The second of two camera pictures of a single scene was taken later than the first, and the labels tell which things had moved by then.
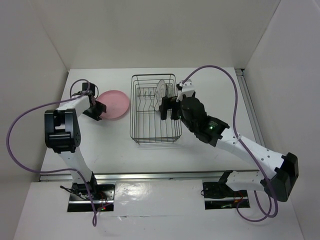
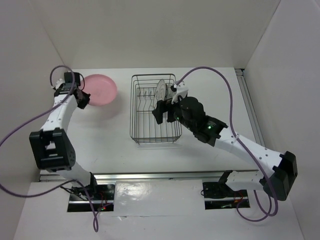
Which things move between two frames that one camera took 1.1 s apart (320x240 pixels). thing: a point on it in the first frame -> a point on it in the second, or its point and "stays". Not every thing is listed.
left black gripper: [101, 107] -> [86, 100]
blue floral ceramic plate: [169, 86] stays
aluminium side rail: [249, 107] stays
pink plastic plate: [117, 104] -> [102, 89]
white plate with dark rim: [160, 93] stays
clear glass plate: [170, 90] stays
